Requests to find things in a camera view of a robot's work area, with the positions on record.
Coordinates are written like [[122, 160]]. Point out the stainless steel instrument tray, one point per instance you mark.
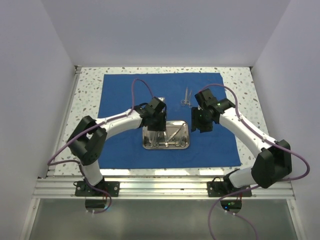
[[171, 127]]

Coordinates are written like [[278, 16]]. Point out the steel scalpel handle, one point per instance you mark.
[[153, 135]]

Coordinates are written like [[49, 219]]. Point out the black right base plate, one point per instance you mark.
[[219, 187]]

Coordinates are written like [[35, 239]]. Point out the aluminium frame rail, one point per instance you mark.
[[155, 188]]

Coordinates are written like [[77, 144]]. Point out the blue surgical drape cloth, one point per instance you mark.
[[217, 148]]

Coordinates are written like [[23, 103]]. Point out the steel hemostat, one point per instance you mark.
[[189, 96]]

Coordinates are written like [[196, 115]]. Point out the steel forceps clamp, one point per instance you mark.
[[176, 139]]

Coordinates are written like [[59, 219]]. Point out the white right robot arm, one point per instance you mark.
[[273, 160]]

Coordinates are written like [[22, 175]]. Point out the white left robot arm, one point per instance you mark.
[[88, 139]]

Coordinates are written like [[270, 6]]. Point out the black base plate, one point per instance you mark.
[[82, 189], [219, 187]]

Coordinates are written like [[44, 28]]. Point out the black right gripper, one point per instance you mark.
[[195, 111]]

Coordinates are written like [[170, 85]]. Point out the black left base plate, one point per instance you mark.
[[82, 189]]

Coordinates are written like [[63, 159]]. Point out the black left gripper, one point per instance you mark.
[[161, 126]]

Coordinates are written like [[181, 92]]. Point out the steel surgical scissors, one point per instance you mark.
[[185, 101]]

